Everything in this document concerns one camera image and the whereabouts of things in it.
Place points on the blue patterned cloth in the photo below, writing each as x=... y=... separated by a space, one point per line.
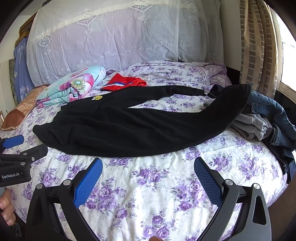
x=23 y=81

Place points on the person left hand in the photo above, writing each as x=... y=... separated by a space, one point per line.
x=7 y=208

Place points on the person right hand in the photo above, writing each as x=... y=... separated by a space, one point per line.
x=155 y=238

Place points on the beige checked curtain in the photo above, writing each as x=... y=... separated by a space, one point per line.
x=260 y=43

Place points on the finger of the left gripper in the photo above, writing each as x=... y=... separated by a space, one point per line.
x=27 y=156
x=7 y=143

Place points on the grey folded garment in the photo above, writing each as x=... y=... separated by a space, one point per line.
x=249 y=125

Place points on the red folded garment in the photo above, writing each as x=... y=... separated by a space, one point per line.
x=119 y=82

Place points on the black pants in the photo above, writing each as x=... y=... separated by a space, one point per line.
x=114 y=124

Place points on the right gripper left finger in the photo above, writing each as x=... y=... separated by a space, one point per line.
x=43 y=221

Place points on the brown orange pillow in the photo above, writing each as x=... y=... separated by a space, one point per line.
x=17 y=115

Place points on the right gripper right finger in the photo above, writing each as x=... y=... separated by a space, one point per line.
x=253 y=221

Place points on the purple floral bed sheet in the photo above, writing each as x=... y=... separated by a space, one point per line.
x=136 y=198

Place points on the blue denim jeans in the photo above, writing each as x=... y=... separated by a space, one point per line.
x=281 y=141

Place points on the folded colourful floral quilt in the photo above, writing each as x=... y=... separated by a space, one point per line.
x=71 y=87

